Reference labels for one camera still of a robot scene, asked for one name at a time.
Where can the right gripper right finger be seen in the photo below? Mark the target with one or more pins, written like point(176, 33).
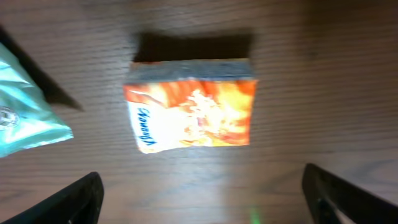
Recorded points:
point(325, 193)

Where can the orange small carton box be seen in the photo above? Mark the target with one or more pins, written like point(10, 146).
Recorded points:
point(188, 103)

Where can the teal snack packet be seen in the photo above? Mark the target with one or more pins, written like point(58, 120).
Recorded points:
point(27, 120)

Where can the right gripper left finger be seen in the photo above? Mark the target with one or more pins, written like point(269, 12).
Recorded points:
point(78, 203)

